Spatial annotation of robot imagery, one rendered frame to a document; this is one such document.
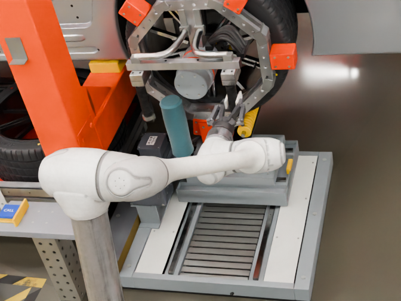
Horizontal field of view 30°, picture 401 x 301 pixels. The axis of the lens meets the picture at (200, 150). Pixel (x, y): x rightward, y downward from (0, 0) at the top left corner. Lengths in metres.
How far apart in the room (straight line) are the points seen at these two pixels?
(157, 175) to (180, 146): 1.08
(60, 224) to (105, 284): 0.87
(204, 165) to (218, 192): 1.17
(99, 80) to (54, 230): 0.70
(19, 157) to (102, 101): 0.48
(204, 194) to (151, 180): 1.47
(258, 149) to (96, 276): 0.62
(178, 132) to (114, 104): 0.37
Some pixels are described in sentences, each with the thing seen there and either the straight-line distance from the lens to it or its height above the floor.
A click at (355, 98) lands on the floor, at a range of 4.00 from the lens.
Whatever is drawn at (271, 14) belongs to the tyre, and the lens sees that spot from 2.79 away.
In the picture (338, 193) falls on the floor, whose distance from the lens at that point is 3.45.
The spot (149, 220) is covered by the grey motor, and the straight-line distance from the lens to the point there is 3.34.
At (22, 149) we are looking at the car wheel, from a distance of 3.32.
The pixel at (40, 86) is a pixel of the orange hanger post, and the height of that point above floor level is 0.98.
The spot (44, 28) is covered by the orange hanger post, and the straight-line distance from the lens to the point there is 2.66.
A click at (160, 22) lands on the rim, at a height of 0.88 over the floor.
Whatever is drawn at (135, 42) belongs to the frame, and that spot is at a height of 0.96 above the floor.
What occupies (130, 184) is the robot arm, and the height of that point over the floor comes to 1.20.
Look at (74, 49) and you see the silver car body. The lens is 3.28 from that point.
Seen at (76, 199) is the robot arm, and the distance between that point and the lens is 1.94.
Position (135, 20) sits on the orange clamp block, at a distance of 2.84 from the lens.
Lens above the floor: 2.35
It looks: 38 degrees down
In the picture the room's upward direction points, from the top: 13 degrees counter-clockwise
